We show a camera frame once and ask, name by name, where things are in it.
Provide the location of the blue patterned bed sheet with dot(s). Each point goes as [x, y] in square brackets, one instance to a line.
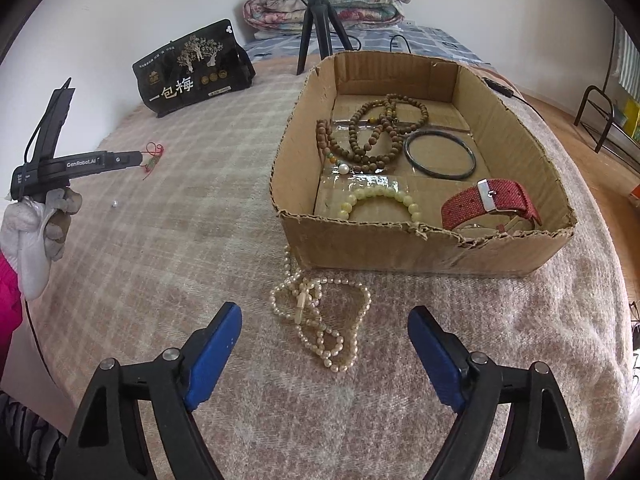
[405, 37]

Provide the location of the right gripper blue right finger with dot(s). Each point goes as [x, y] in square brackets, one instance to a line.
[539, 442]

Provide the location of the black tripod stand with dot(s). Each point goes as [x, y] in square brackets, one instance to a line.
[321, 17]

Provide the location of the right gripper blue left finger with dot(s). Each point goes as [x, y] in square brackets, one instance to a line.
[107, 439]

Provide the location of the pink plaid bed blanket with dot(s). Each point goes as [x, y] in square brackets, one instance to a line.
[324, 382]

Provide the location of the striped hanging towel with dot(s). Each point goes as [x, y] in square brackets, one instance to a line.
[627, 70]

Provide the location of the yellow green box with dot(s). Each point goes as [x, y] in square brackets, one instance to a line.
[631, 125]

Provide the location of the white gloved left hand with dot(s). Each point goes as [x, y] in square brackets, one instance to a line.
[33, 236]

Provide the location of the black clothes rack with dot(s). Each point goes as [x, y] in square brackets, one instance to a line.
[600, 115]

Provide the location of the cardboard box tray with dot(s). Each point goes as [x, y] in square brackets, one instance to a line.
[378, 141]

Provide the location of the red cord jade pendant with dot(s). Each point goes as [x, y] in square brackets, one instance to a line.
[151, 157]

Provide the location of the pink sleeve forearm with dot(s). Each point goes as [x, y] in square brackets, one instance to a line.
[10, 309]

